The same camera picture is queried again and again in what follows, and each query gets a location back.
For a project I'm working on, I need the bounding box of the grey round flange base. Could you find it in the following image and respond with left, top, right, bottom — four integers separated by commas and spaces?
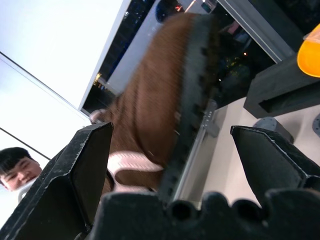
253, 116, 295, 144

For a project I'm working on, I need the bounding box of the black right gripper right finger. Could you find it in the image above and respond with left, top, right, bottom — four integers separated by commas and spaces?
230, 125, 320, 213

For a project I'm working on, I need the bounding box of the person in white shirt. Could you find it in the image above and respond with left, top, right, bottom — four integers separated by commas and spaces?
0, 146, 43, 202

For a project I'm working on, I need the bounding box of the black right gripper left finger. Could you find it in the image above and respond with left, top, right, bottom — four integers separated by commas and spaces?
0, 121, 115, 240

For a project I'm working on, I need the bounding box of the grey aluminium frame rail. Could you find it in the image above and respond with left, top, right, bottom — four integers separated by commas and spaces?
172, 98, 221, 210

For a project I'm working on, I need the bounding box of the brown knit shoe black sole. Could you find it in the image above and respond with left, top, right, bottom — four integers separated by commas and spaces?
89, 12, 221, 196

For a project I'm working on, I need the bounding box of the orange translucent bottle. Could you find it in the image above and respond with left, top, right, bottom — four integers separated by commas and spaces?
296, 24, 320, 79

